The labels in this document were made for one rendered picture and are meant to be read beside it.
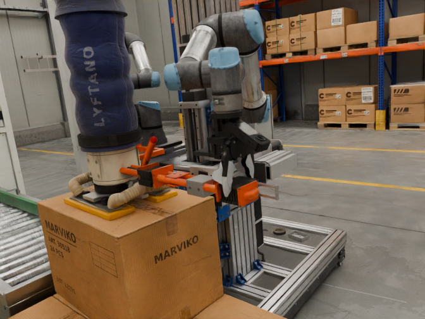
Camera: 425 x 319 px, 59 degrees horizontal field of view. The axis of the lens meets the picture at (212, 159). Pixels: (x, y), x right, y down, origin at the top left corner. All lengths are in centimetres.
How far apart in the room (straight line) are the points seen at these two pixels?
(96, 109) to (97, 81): 9
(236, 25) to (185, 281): 89
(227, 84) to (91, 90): 55
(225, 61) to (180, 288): 78
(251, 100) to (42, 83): 1033
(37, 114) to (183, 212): 1043
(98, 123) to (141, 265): 49
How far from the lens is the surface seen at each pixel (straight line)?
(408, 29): 812
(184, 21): 201
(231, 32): 136
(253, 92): 155
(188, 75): 103
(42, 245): 232
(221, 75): 91
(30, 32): 1175
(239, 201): 92
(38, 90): 1160
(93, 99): 130
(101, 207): 133
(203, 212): 132
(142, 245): 118
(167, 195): 138
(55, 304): 170
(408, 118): 811
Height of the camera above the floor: 137
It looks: 13 degrees down
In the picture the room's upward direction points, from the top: 5 degrees counter-clockwise
